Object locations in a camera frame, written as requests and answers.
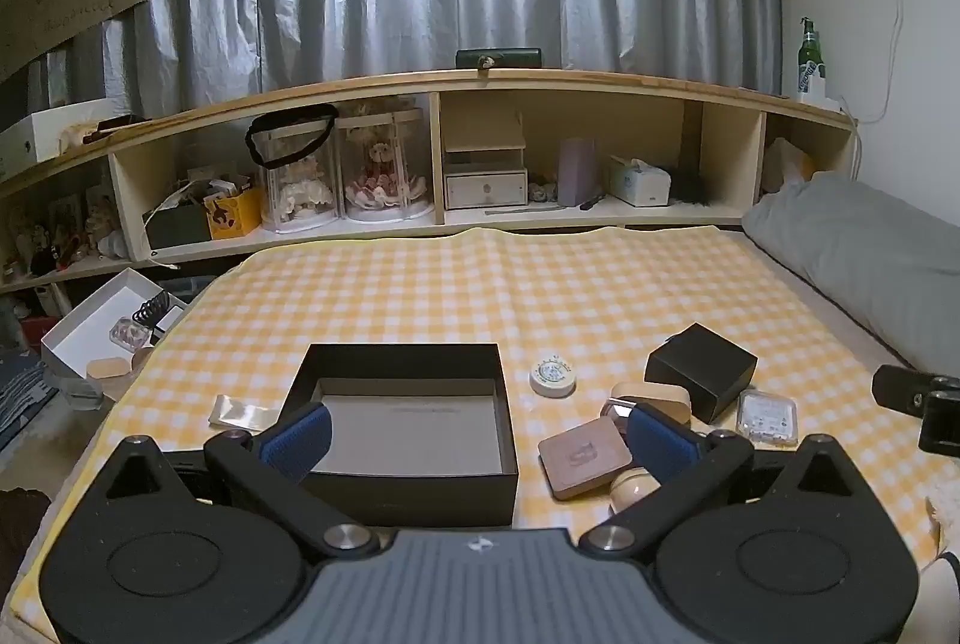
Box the dark green case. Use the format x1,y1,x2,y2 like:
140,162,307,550
455,46,543,70

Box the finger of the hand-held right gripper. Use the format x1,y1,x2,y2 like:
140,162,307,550
919,374,960,458
872,363,938,419

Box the white storage box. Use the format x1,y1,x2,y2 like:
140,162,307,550
0,99,121,180

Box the white open box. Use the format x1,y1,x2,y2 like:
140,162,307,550
41,269,190,390

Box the white tissue box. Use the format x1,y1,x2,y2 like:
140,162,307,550
606,155,672,208

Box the small black box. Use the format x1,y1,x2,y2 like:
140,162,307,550
645,323,758,425

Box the white container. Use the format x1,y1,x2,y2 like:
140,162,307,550
799,74,852,107

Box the pink square compact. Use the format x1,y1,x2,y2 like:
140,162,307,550
538,417,635,502

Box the yellow printed box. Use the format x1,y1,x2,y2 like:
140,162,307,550
202,186,265,240

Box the green glass bottle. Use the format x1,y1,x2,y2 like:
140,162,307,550
795,16,827,91

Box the dark green box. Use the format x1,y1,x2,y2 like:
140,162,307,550
142,205,215,251

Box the beige earbuds case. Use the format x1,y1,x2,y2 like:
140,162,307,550
609,381,692,428

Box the grey curtain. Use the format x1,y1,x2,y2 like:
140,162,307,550
26,0,785,124

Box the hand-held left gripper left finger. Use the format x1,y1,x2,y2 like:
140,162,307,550
94,401,381,558

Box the pale yellow bag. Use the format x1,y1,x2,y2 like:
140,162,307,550
761,138,815,195

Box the yellow checked blanket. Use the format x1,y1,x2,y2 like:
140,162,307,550
7,225,955,644

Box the clear doll case black strap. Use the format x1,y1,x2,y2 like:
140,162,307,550
246,104,340,234

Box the black hair claw clip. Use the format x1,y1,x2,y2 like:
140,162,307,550
131,294,170,334

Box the dark folded cloth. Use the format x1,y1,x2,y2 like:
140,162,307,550
0,351,59,454

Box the clear plastic case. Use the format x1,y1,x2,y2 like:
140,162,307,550
736,389,800,447

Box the oval wooden box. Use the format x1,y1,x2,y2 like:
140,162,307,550
85,351,145,394

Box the wooden shelf unit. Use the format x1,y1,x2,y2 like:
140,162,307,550
0,68,863,296

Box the large black box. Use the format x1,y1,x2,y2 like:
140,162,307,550
279,344,520,529

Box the grey pillow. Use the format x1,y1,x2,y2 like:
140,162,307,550
741,171,960,377

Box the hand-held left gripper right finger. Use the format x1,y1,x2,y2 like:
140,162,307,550
576,401,865,555

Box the lilac box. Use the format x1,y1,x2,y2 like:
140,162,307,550
558,138,599,207

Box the grey storage bin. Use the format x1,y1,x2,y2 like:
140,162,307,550
172,275,222,309

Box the white charging cable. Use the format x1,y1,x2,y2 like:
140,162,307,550
144,183,207,272

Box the small clear case pink contents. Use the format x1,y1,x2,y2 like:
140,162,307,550
109,318,152,350

